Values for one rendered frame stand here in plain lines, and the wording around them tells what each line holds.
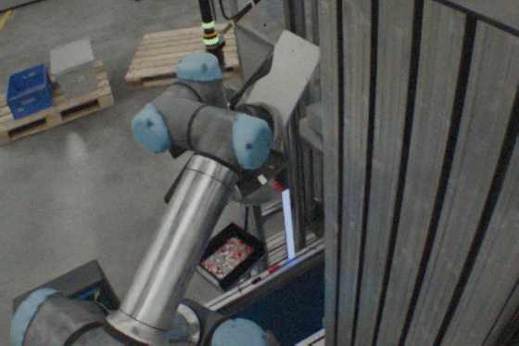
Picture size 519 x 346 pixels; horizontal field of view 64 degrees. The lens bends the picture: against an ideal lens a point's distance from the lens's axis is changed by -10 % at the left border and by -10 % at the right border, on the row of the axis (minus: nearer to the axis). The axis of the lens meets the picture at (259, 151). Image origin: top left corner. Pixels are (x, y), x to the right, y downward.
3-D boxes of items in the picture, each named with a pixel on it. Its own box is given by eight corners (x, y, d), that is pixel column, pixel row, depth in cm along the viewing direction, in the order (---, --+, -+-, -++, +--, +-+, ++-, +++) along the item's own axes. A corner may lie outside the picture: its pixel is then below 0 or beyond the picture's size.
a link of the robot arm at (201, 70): (162, 69, 75) (192, 45, 81) (176, 121, 82) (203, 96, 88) (198, 75, 72) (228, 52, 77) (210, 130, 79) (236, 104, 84)
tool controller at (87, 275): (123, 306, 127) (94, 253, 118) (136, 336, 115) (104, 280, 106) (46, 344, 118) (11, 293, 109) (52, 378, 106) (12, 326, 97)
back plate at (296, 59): (198, 156, 209) (196, 156, 209) (268, 20, 192) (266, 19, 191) (259, 226, 172) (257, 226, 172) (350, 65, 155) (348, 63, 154)
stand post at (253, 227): (265, 278, 251) (244, 155, 193) (273, 289, 244) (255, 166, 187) (259, 283, 249) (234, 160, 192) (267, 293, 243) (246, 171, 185)
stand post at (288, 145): (298, 259, 259) (284, 87, 186) (308, 269, 252) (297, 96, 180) (292, 263, 257) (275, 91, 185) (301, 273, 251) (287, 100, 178)
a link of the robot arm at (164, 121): (173, 128, 64) (217, 89, 71) (120, 112, 70) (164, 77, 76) (185, 169, 69) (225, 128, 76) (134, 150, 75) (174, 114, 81)
